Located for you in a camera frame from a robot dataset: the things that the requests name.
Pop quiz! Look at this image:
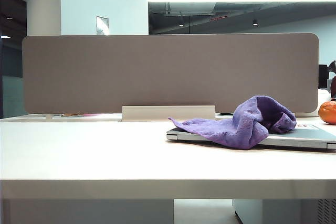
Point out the beige fabric desk divider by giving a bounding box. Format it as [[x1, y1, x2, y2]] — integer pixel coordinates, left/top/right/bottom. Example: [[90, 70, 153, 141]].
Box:
[[22, 33, 320, 115]]

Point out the silver closed laptop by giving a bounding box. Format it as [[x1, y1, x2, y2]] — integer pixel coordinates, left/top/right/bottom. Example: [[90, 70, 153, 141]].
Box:
[[165, 123, 336, 150]]

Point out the purple microfibre rag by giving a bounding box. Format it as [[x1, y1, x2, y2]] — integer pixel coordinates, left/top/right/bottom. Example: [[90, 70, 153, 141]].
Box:
[[167, 94, 298, 151]]

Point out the framed wall notice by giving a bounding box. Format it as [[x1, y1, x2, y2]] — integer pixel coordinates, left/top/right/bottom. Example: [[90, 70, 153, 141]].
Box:
[[96, 15, 110, 36]]

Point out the orange mandarin fruit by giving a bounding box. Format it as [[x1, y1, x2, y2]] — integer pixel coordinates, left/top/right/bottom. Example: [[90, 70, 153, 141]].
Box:
[[318, 100, 336, 125]]

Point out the dark red vase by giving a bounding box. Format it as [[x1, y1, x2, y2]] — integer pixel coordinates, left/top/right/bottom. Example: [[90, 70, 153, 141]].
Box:
[[328, 60, 336, 99]]

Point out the black computer monitor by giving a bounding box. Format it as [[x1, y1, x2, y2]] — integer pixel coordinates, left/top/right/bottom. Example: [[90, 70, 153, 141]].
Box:
[[318, 64, 330, 89]]

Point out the white sticker with red writing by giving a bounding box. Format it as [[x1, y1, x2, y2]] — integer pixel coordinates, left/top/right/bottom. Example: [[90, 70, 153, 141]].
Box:
[[295, 123, 320, 131]]

